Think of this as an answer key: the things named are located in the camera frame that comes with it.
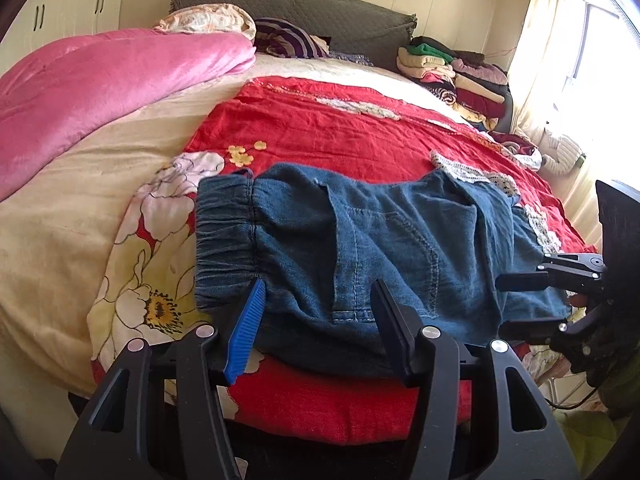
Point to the blue denim lace-trimmed pants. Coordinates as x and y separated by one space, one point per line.
319 240

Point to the right hand holding gripper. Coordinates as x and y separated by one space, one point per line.
579 301

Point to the cream window curtain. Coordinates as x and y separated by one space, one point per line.
575 71

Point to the white wardrobe with black handles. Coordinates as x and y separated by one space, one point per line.
42 21

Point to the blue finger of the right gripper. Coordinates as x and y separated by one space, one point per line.
571 272
546 330

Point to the pink folded quilt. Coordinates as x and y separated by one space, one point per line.
62 92

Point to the beige bed sheet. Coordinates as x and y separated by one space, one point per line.
57 231

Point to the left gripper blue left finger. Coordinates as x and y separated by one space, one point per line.
245 318

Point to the floral beige pillow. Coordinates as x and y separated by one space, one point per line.
207 19

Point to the grey padded headboard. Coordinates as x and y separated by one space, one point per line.
354 26

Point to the white plush toy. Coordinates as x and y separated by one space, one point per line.
560 153

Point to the purple striped pillow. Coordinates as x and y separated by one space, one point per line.
283 39

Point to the stack of folded clothes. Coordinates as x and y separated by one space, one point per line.
477 90

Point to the red floral bed cover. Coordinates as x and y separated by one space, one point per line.
147 289

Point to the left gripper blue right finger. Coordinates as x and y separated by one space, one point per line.
398 327

